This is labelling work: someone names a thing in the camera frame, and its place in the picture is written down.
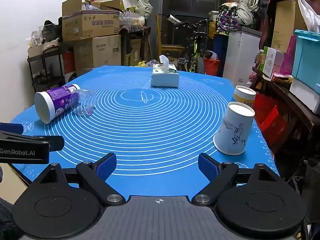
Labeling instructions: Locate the red bucket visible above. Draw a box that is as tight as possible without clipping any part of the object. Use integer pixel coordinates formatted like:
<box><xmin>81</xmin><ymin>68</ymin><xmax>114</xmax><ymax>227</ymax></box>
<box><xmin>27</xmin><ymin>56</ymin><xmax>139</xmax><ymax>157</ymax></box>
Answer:
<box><xmin>203</xmin><ymin>57</ymin><xmax>221</xmax><ymax>77</ymax></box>

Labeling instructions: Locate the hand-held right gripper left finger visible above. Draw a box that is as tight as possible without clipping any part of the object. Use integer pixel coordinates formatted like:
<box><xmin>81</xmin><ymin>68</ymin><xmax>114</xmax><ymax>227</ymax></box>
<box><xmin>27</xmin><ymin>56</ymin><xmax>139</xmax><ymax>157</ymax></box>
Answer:
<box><xmin>27</xmin><ymin>152</ymin><xmax>126</xmax><ymax>208</ymax></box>

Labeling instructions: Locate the teal storage bin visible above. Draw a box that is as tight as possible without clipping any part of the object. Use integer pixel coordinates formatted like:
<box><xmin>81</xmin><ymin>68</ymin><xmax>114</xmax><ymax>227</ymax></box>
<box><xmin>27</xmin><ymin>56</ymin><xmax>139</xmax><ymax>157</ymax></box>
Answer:
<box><xmin>291</xmin><ymin>29</ymin><xmax>320</xmax><ymax>86</ymax></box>

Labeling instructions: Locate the floral purple bag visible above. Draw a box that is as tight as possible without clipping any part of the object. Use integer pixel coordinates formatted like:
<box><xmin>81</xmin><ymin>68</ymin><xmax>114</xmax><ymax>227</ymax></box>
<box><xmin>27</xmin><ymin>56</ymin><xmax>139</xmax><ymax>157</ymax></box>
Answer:
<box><xmin>214</xmin><ymin>2</ymin><xmax>241</xmax><ymax>33</ymax></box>

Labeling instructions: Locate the bag of plastic bottles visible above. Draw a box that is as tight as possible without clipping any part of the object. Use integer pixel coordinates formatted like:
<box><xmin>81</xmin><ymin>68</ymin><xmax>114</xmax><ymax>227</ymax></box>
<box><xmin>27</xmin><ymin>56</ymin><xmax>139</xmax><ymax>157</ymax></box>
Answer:
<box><xmin>118</xmin><ymin>10</ymin><xmax>146</xmax><ymax>27</ymax></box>

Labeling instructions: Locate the dark wooden side table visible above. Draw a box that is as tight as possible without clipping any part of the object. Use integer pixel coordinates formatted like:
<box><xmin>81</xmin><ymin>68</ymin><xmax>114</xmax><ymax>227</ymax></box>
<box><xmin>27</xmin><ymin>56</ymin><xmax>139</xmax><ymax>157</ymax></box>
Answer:
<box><xmin>252</xmin><ymin>66</ymin><xmax>320</xmax><ymax>157</ymax></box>

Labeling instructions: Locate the black metal shelf rack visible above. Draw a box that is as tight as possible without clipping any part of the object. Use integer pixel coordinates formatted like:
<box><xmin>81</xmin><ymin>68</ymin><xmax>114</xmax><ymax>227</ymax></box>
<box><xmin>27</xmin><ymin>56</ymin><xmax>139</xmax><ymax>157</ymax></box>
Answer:
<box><xmin>27</xmin><ymin>45</ymin><xmax>66</xmax><ymax>93</ymax></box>

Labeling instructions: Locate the white tissue box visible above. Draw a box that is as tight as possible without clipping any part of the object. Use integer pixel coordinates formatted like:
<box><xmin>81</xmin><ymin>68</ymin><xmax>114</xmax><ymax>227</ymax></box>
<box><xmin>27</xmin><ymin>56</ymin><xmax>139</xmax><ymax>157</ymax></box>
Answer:
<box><xmin>150</xmin><ymin>54</ymin><xmax>180</xmax><ymax>88</ymax></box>

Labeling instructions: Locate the green and white box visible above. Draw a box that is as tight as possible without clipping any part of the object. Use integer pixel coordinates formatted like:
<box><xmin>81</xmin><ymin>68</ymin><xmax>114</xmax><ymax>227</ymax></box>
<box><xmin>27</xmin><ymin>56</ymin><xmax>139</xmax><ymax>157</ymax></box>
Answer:
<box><xmin>258</xmin><ymin>46</ymin><xmax>278</xmax><ymax>78</ymax></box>

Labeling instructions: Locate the black bicycle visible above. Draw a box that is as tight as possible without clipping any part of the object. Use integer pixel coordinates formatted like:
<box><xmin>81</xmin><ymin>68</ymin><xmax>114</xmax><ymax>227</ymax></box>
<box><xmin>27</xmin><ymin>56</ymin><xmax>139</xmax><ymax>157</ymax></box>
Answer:
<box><xmin>160</xmin><ymin>14</ymin><xmax>218</xmax><ymax>75</ymax></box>

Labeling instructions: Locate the small cardboard box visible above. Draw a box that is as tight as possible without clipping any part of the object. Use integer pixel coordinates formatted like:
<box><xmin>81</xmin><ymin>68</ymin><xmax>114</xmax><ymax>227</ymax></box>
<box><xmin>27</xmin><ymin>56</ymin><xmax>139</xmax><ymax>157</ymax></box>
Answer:
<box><xmin>27</xmin><ymin>40</ymin><xmax>61</xmax><ymax>57</ymax></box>

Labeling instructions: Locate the large plain cardboard box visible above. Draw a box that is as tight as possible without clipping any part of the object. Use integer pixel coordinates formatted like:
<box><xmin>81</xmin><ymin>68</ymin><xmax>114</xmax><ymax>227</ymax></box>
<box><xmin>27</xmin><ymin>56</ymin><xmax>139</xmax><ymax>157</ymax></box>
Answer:
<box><xmin>73</xmin><ymin>35</ymin><xmax>122</xmax><ymax>77</ymax></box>

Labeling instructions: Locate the yellow band paper cup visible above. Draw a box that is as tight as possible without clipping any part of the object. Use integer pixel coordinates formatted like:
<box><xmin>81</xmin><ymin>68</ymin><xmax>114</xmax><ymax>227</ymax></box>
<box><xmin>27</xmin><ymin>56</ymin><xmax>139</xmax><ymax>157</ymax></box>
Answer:
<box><xmin>232</xmin><ymin>85</ymin><xmax>257</xmax><ymax>109</ymax></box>

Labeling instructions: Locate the tall cardboard box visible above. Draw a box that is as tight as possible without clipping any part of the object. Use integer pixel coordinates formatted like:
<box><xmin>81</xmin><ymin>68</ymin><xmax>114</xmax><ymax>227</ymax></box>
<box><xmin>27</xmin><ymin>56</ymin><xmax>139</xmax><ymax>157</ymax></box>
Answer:
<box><xmin>271</xmin><ymin>0</ymin><xmax>308</xmax><ymax>53</ymax></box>

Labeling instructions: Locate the dark bag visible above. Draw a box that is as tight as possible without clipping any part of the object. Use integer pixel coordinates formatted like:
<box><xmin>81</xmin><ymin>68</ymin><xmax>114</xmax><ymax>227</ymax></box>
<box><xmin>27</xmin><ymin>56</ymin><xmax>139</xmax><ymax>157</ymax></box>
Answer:
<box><xmin>41</xmin><ymin>19</ymin><xmax>63</xmax><ymax>43</ymax></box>

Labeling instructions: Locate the red bag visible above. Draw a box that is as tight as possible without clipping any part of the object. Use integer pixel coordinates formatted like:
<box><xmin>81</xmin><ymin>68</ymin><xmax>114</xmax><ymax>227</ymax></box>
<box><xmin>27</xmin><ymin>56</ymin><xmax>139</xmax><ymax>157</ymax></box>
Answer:
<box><xmin>253</xmin><ymin>92</ymin><xmax>288</xmax><ymax>146</ymax></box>

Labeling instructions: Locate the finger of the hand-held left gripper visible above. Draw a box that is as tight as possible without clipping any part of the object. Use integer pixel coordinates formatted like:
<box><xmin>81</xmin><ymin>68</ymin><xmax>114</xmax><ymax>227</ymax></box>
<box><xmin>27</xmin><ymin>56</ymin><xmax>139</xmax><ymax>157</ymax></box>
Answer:
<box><xmin>0</xmin><ymin>131</ymin><xmax>65</xmax><ymax>152</ymax></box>
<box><xmin>0</xmin><ymin>122</ymin><xmax>25</xmax><ymax>135</ymax></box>

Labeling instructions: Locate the purple label white cup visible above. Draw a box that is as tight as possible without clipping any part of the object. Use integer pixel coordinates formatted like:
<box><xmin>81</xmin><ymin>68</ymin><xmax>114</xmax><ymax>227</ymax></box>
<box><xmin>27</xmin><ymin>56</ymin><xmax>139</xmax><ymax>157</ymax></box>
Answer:
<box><xmin>34</xmin><ymin>84</ymin><xmax>81</xmax><ymax>125</ymax></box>

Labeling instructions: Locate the dark fuzzy cloth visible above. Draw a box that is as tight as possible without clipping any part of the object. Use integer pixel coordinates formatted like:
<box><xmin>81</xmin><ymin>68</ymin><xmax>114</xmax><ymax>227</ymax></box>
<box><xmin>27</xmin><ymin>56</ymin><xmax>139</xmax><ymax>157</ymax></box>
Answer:
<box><xmin>0</xmin><ymin>197</ymin><xmax>23</xmax><ymax>240</ymax></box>

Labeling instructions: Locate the pink plastic container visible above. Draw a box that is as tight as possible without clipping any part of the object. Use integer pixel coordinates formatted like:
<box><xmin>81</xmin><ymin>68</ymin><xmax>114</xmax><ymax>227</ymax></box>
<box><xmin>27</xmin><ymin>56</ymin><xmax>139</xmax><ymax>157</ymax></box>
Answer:
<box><xmin>279</xmin><ymin>34</ymin><xmax>297</xmax><ymax>75</ymax></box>

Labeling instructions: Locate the white plastic bag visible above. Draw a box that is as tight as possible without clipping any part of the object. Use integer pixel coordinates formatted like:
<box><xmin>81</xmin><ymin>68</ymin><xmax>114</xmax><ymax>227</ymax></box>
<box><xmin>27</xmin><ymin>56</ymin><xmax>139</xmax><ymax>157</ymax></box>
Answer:
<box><xmin>297</xmin><ymin>0</ymin><xmax>320</xmax><ymax>33</ymax></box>

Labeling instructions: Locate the yellow wooden chair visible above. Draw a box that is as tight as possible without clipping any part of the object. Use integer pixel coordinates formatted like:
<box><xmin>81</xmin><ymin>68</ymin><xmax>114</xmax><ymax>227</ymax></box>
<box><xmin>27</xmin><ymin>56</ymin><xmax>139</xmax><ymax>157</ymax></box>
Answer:
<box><xmin>155</xmin><ymin>14</ymin><xmax>185</xmax><ymax>63</ymax></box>

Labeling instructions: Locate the printed cardboard box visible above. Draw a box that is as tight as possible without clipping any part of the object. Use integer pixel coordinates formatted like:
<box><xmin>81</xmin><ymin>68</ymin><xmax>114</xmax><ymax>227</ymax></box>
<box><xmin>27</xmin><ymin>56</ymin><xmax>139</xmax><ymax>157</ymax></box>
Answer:
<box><xmin>61</xmin><ymin>10</ymin><xmax>121</xmax><ymax>42</ymax></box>

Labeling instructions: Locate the white printed paper cup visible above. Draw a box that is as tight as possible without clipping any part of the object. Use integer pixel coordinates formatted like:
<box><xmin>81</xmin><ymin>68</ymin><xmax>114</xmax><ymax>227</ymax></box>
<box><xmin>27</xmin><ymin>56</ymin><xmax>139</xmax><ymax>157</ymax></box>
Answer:
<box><xmin>213</xmin><ymin>101</ymin><xmax>255</xmax><ymax>156</ymax></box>

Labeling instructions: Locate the open cardboard box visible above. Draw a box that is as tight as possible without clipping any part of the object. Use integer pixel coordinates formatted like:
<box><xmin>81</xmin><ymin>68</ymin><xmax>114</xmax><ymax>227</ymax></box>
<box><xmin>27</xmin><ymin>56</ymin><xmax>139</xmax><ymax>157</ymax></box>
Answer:
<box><xmin>61</xmin><ymin>0</ymin><xmax>125</xmax><ymax>18</ymax></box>

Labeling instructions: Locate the blue silicone baking mat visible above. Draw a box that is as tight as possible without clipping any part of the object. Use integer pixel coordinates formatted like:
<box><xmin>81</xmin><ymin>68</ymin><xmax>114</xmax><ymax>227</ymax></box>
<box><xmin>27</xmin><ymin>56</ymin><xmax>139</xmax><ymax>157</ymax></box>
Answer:
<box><xmin>11</xmin><ymin>65</ymin><xmax>280</xmax><ymax>198</ymax></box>

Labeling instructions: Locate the clear plastic cup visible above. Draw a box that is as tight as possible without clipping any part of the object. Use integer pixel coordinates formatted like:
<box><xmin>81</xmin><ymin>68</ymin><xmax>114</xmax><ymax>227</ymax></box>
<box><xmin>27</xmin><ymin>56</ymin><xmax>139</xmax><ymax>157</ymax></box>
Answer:
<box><xmin>70</xmin><ymin>89</ymin><xmax>97</xmax><ymax>117</ymax></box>

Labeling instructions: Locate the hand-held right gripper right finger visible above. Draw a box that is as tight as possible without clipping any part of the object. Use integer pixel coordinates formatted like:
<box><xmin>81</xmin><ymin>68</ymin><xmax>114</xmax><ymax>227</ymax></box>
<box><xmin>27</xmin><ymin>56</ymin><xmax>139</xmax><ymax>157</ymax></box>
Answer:
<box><xmin>191</xmin><ymin>153</ymin><xmax>292</xmax><ymax>207</ymax></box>

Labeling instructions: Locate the white chest freezer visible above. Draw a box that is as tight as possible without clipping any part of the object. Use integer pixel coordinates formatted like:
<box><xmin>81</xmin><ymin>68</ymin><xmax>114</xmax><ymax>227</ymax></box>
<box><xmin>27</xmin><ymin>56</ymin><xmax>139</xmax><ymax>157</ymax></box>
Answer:
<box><xmin>222</xmin><ymin>26</ymin><xmax>263</xmax><ymax>86</ymax></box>

